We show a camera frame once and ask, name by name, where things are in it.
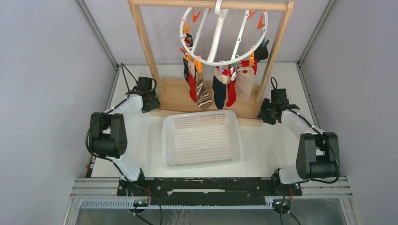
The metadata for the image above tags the wooden hanger stand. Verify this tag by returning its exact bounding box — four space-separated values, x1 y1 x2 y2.
129 0 294 126

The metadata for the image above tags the red sock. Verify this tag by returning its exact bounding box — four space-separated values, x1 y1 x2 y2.
226 66 237 107

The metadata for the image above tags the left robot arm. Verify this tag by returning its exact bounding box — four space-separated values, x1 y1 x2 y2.
85 77 161 195

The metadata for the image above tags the dark green sock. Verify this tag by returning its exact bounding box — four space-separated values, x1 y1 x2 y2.
253 38 269 62

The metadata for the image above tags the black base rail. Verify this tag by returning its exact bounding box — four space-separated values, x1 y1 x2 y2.
116 177 302 207

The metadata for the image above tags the navy sock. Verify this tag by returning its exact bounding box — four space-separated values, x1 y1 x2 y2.
212 66 230 110

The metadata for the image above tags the white round clip hanger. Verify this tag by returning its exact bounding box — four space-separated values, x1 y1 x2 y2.
179 0 268 66

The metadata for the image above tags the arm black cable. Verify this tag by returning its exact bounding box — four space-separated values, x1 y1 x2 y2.
84 62 158 184
269 76 341 225

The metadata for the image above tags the white perforated plastic basket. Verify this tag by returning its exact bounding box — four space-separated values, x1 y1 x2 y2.
161 110 244 170

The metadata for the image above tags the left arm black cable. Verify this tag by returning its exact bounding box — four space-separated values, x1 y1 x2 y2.
84 62 158 184

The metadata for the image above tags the black grey sock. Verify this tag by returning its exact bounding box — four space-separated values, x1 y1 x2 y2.
183 33 193 82

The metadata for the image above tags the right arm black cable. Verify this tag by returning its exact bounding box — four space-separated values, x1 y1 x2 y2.
269 76 341 225

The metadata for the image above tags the brown striped sock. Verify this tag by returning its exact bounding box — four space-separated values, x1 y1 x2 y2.
195 63 212 111

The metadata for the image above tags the beige reindeer sock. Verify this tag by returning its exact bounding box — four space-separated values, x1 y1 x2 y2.
236 60 258 101

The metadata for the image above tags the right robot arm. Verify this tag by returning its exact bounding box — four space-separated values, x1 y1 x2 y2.
257 89 340 195

